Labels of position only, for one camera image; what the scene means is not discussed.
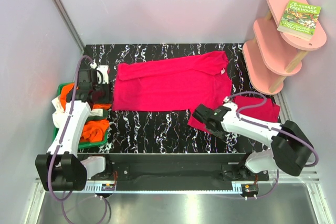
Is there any orange t-shirt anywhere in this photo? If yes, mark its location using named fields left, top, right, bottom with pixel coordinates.
left=59, top=83, right=111, bottom=144

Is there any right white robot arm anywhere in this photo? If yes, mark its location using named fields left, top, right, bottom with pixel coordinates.
left=193, top=102, right=314, bottom=180

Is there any green storey treehouse book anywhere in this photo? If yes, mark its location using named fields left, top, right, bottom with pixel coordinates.
left=277, top=0, right=321, bottom=41

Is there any magenta t-shirt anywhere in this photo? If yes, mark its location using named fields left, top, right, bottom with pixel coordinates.
left=112, top=50, right=232, bottom=111

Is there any pink three-tier shelf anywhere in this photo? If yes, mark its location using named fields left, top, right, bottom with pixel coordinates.
left=243, top=0, right=327, bottom=95

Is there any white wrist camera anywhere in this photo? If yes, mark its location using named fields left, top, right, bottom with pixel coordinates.
left=90, top=62, right=110, bottom=84
left=223, top=97, right=238, bottom=111

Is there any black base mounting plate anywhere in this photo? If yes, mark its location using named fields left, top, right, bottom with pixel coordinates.
left=83, top=153, right=269, bottom=182

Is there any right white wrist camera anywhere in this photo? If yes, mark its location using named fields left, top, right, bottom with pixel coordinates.
left=223, top=97, right=238, bottom=111

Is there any folded dark pink t-shirt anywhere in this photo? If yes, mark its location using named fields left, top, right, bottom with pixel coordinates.
left=188, top=95, right=280, bottom=133

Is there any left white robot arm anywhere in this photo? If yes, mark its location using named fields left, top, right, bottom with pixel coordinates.
left=35, top=65, right=113, bottom=191

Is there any aluminium rail frame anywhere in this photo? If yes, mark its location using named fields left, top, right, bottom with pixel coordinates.
left=35, top=163, right=321, bottom=193

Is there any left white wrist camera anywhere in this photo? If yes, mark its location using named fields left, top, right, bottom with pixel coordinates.
left=90, top=62, right=110, bottom=84

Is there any green plastic basket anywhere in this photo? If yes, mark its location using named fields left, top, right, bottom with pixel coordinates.
left=54, top=83, right=110, bottom=150

